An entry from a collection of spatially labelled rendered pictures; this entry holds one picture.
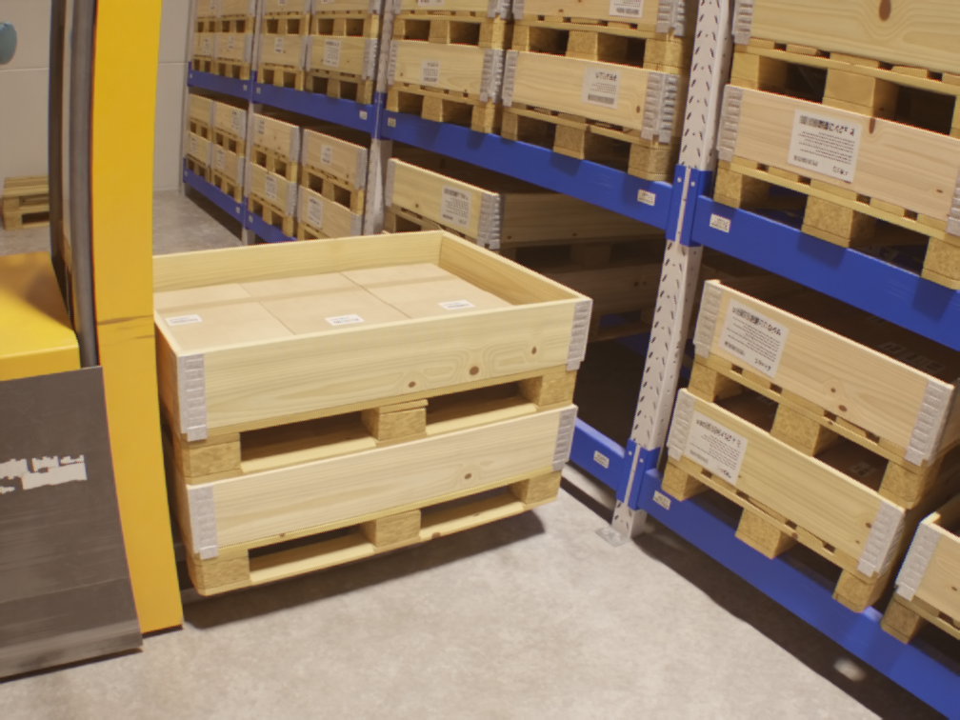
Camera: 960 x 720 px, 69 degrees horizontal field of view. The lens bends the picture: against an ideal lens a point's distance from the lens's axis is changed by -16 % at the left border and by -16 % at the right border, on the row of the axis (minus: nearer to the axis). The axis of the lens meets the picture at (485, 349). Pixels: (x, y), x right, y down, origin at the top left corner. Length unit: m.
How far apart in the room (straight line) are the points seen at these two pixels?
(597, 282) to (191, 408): 2.15
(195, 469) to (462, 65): 1.99
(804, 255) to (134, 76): 1.65
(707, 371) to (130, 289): 1.56
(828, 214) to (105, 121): 1.69
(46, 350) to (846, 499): 1.94
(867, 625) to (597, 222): 2.05
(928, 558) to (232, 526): 1.74
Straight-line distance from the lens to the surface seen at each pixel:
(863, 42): 2.08
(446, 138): 3.37
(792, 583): 2.37
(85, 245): 1.74
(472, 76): 3.21
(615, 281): 3.63
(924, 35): 2.00
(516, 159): 2.98
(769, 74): 2.30
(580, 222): 3.40
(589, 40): 2.71
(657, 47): 2.48
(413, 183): 3.55
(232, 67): 6.09
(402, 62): 3.68
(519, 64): 2.99
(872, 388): 2.06
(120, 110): 1.69
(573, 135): 2.73
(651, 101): 2.47
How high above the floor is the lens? 1.53
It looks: 21 degrees down
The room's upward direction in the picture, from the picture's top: 7 degrees clockwise
